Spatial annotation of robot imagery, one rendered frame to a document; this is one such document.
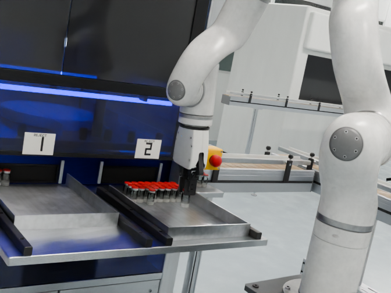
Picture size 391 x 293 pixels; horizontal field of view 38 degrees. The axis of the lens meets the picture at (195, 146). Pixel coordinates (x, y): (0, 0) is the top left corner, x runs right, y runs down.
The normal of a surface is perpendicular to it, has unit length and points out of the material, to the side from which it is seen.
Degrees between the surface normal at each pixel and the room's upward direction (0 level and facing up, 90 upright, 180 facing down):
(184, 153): 92
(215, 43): 48
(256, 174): 90
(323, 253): 90
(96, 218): 90
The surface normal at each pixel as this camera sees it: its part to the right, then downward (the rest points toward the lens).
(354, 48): -0.32, 0.11
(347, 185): -0.44, 0.63
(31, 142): 0.55, 0.25
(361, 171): -0.21, 0.62
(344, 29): -0.60, 0.07
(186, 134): -0.84, -0.07
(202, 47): -0.11, -0.43
